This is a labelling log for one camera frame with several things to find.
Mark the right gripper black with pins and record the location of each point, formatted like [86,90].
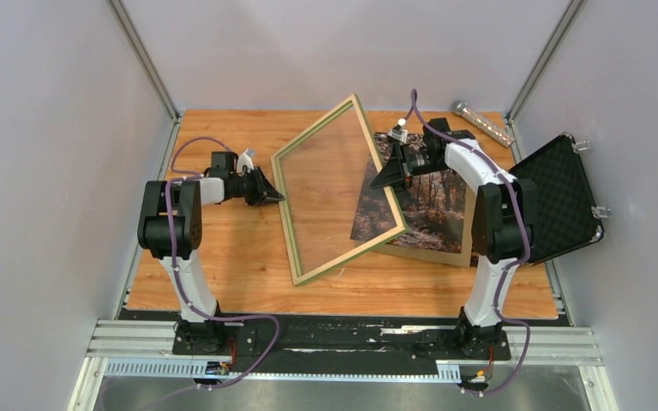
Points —
[398,172]

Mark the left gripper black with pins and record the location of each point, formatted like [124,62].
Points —
[266,193]

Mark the autumn forest photo board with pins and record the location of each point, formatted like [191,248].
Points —
[435,209]

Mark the wooden picture frame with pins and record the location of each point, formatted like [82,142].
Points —
[340,266]

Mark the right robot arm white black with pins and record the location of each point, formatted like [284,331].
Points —
[502,226]

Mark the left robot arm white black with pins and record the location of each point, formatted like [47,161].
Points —
[170,228]

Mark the silver glitter microphone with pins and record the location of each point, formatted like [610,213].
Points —
[492,130]

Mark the black poker chip case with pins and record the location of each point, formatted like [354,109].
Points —
[568,216]

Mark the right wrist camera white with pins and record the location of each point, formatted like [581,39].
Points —
[398,133]

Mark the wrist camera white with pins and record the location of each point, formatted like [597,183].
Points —
[398,133]
[245,163]

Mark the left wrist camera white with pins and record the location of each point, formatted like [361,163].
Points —
[245,163]

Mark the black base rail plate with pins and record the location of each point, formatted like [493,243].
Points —
[324,344]

